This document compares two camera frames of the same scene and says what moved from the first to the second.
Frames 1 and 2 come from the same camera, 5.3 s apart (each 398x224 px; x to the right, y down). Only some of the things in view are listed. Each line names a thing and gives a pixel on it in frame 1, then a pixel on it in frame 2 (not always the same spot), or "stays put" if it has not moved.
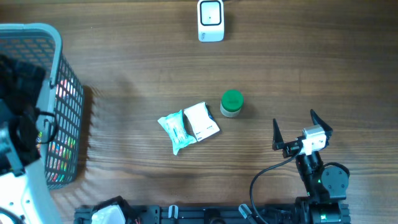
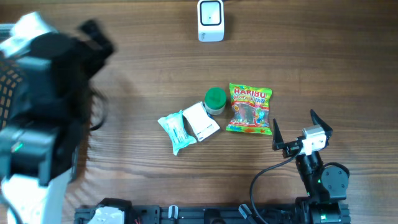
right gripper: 290,148 stays put
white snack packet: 201,121 stays put
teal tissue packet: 174,123 stays put
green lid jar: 231,102 -> 215,101
